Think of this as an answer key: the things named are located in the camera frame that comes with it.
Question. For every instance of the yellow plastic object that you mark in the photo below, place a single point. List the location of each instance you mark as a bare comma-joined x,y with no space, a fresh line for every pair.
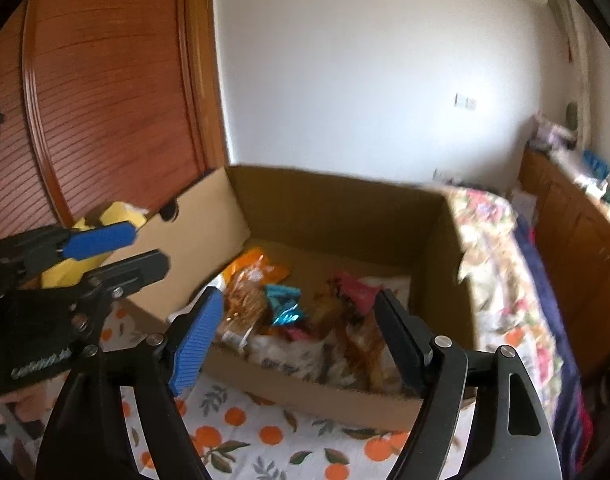
117,212

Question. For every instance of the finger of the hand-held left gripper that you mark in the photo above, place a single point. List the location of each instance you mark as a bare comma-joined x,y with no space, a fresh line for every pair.
130,270
100,240

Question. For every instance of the person's left hand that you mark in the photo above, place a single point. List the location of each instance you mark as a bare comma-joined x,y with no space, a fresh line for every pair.
5,405

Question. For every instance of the wooden slatted wardrobe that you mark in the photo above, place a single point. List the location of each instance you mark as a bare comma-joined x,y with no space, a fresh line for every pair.
110,85

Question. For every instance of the clear brown bread pack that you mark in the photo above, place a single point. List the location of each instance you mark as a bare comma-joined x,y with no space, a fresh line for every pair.
242,310

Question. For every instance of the white paper bag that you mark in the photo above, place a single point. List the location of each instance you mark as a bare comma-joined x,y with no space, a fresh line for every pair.
524,207

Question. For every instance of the pale patterned curtain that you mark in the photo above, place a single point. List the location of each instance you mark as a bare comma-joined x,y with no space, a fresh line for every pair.
580,60

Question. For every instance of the wooden low cabinet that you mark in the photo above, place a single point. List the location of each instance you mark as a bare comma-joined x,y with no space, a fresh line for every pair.
575,240

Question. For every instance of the red cloth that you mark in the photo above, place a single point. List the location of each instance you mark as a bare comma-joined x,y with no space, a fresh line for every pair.
584,420

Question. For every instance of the orange fruit print tablecloth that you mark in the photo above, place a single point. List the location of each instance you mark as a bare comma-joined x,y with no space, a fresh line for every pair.
245,440

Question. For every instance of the dark blue blanket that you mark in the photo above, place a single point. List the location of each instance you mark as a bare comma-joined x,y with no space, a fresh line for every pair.
560,360

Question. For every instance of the brown cardboard box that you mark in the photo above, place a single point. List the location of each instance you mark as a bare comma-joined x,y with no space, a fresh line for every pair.
335,220

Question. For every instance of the pink snack packet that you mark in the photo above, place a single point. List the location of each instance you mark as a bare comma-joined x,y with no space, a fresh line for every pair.
360,292

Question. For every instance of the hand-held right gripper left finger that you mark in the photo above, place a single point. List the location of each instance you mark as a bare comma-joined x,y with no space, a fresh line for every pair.
197,342

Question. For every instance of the brown red snack packet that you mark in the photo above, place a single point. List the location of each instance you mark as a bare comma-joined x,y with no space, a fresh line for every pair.
327,310

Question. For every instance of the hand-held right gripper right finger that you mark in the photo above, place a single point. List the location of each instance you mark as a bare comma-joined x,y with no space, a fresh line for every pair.
400,340

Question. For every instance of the teal foil candy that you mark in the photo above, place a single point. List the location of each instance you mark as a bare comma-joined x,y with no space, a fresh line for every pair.
285,305

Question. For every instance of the orange brown bread packet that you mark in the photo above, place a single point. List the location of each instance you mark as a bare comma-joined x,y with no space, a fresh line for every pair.
375,355

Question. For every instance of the white wall socket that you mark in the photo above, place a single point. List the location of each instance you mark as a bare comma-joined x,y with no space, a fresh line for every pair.
465,101

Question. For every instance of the orange snack packet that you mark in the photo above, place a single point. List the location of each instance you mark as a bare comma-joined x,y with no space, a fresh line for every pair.
257,260

